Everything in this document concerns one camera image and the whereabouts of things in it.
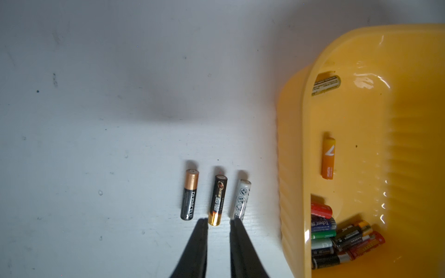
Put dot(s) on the black gold battery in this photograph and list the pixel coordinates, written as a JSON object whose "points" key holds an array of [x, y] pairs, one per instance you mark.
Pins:
{"points": [[351, 234], [217, 202]]}

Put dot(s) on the green battery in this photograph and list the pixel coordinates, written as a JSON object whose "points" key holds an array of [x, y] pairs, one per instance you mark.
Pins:
{"points": [[323, 234]]}

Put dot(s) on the blue purple battery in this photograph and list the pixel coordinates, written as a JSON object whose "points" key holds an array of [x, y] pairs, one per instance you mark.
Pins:
{"points": [[320, 224]]}

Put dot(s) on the black silver battery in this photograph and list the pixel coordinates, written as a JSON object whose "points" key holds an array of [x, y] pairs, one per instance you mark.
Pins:
{"points": [[330, 260]]}

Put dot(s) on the orange battery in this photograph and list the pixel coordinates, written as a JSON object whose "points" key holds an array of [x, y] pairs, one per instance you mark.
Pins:
{"points": [[328, 158]]}

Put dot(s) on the black copper Duracell battery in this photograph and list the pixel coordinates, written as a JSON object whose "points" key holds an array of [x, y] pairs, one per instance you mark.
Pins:
{"points": [[189, 194]]}

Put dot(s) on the white battery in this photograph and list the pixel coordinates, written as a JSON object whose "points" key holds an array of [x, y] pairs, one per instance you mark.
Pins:
{"points": [[241, 199]]}

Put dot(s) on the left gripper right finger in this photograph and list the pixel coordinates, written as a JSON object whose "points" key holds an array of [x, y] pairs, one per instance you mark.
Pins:
{"points": [[245, 262]]}

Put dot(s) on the yellow plastic storage box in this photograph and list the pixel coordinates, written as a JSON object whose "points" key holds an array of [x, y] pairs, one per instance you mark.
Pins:
{"points": [[388, 120]]}

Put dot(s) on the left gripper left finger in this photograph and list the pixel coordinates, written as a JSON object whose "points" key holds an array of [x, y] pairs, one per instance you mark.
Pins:
{"points": [[193, 261]]}

